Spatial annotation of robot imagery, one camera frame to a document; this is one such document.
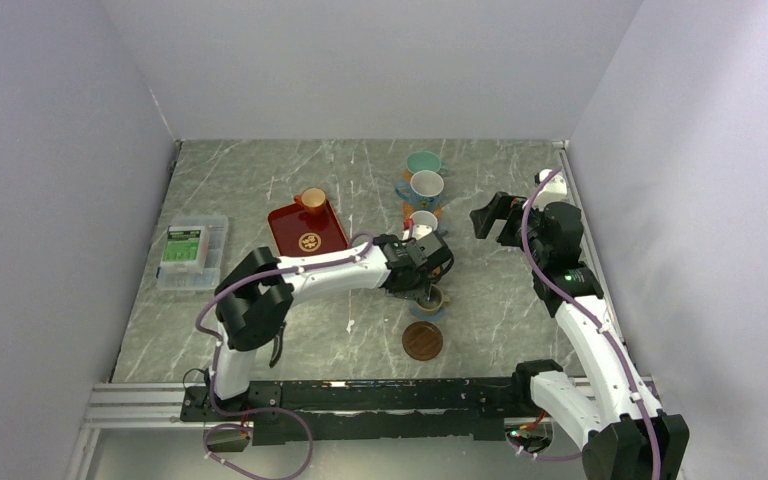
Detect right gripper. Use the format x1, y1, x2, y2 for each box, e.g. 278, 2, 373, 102
470, 191, 549, 265

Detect grey olive cup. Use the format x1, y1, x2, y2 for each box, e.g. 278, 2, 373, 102
415, 285, 450, 311

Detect dark blue white mug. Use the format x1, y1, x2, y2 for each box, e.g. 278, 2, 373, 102
406, 210, 449, 237

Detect woven rattan coaster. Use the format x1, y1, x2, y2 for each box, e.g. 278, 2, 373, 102
401, 201, 444, 223

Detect dark wood coaster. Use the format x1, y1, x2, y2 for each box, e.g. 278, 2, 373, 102
402, 321, 444, 361

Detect teal green cup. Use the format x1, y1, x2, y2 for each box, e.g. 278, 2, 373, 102
404, 150, 445, 178

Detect orange red cup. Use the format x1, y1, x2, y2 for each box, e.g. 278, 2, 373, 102
294, 187, 328, 216

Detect blue rubber coaster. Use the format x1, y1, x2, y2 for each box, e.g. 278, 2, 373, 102
408, 302, 445, 323

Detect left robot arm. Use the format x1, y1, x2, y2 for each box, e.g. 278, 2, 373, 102
206, 231, 454, 420

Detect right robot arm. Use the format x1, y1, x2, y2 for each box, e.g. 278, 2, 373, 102
470, 192, 690, 479

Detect red tray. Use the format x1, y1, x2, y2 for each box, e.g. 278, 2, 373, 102
267, 200, 349, 257

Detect clear plastic screw box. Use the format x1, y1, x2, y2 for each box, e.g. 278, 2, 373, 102
156, 214, 229, 291

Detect green labelled screwdriver box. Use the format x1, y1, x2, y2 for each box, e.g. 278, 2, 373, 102
160, 226, 209, 273

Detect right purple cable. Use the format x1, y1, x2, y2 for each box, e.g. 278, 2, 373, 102
507, 167, 665, 480

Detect purple cable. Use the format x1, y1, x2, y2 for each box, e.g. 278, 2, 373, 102
196, 230, 385, 480
507, 167, 665, 480

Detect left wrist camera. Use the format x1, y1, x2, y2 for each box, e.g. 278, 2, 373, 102
402, 219, 438, 242

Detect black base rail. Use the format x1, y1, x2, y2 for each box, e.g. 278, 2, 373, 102
180, 376, 545, 446

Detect black handled pliers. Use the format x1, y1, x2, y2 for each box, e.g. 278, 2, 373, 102
268, 321, 286, 368

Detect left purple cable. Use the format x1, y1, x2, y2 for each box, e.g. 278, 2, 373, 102
196, 230, 385, 480

